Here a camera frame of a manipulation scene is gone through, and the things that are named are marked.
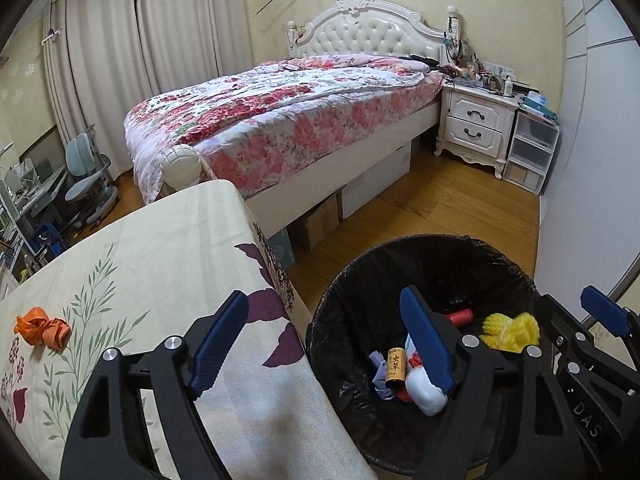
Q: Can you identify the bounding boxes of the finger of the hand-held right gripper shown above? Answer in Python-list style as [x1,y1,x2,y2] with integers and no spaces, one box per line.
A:
[580,285,640,396]
[542,293,631,392]

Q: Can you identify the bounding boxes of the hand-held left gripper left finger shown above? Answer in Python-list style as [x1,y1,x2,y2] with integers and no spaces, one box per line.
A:
[60,290,251,480]

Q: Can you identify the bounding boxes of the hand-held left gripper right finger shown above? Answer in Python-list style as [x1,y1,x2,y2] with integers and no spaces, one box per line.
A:
[399,285,585,480]

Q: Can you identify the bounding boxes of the black lined trash bin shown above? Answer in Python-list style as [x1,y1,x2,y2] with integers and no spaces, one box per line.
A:
[305,233,557,478]

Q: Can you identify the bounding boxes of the small brown labelled can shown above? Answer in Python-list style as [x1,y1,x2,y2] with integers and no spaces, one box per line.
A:
[383,346,405,390]

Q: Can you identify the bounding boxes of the white plastic bag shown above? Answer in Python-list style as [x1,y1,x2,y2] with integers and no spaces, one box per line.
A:
[404,360,449,417]

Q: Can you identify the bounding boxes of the crumpled purple paper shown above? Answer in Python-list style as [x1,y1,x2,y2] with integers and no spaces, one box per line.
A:
[368,351,396,404]

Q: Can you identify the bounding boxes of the floral tablecloth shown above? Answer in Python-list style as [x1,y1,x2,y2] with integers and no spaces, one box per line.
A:
[0,179,379,480]

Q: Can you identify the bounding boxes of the pale teal printed box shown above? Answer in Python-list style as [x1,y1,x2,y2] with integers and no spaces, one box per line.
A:
[267,227,297,271]

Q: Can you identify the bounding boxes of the brown cardboard box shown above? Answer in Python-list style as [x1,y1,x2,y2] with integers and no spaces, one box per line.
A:
[292,195,341,251]

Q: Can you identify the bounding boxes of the large white storage box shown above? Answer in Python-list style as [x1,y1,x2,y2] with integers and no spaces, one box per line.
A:
[339,140,414,220]

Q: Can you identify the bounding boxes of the clear plastic drawer unit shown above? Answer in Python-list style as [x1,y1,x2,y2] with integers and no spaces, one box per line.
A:
[501,109,561,196]

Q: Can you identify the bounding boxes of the orange plastic bag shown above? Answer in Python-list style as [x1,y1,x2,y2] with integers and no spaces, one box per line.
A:
[13,306,73,349]

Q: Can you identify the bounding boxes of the white wardrobe door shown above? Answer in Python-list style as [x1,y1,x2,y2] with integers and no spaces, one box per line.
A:
[535,0,640,322]

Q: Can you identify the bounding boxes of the blue storage box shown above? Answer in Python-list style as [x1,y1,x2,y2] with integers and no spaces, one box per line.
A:
[30,220,66,256]

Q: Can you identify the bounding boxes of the stack of teal boxes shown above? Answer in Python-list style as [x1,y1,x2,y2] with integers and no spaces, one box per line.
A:
[520,91,559,121]

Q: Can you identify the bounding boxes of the bookshelf with books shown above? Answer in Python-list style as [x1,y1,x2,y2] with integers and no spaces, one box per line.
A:
[0,195,32,282]

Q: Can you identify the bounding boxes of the white study desk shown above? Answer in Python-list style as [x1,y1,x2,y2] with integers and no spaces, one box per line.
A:
[2,160,69,231]

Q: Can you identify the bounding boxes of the grey blue desk chair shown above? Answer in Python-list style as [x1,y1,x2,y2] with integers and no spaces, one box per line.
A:
[63,127,121,226]

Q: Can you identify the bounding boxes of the white carved nightstand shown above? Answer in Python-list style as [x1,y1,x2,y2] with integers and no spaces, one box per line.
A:
[433,82,521,182]

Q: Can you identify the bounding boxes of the pink floral quilt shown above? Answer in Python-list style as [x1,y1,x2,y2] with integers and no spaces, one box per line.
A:
[123,52,446,206]

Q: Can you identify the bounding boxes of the nightstand clutter of toiletries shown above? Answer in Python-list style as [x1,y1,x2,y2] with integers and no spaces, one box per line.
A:
[445,35,521,96]

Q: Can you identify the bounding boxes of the beige curtain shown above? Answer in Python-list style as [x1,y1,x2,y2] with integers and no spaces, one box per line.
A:
[135,0,256,96]
[42,0,151,181]

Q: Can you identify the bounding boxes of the white tufted bed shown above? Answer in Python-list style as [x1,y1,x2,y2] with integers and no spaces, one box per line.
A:
[123,0,464,241]

